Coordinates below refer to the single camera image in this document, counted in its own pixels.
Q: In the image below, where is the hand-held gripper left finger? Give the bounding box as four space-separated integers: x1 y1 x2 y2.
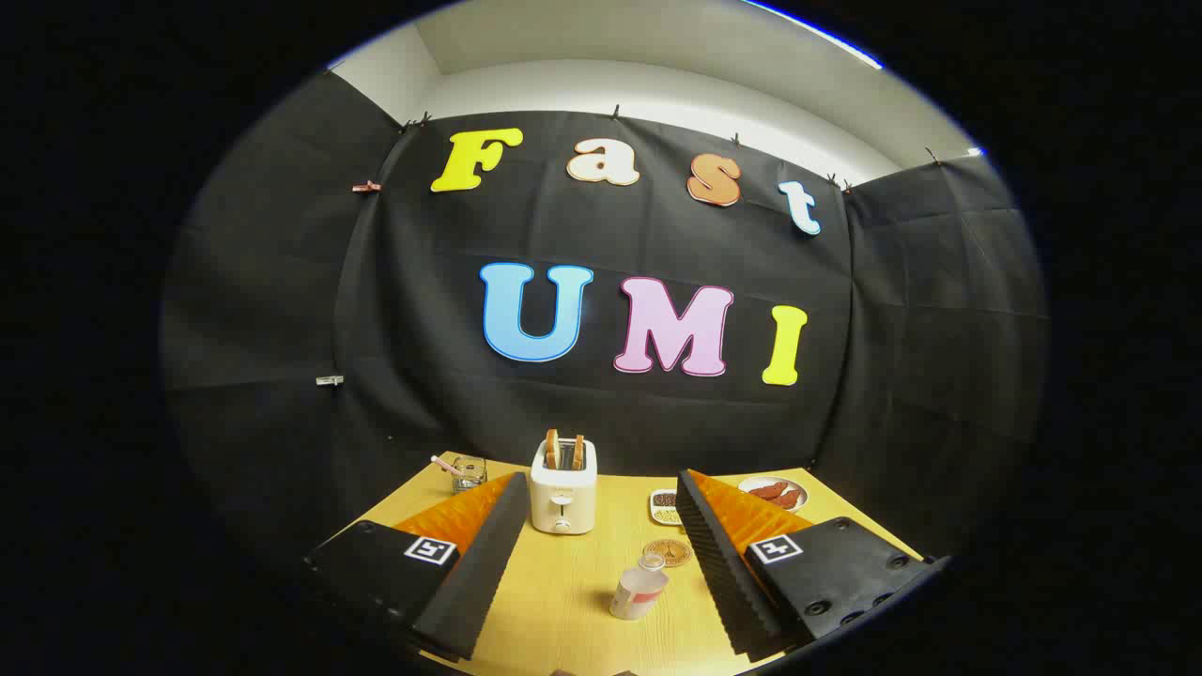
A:
303 472 532 664

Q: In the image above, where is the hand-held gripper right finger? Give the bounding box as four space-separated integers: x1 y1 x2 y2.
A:
674 469 949 663

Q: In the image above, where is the clear juice bottle red label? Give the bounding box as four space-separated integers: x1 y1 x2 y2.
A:
609 553 670 621

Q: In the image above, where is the white oval plate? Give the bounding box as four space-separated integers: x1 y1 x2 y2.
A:
737 476 809 513

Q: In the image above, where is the wooden table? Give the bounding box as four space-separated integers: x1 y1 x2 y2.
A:
319 457 926 676

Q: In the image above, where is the cream toaster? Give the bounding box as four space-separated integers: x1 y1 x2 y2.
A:
530 438 599 536

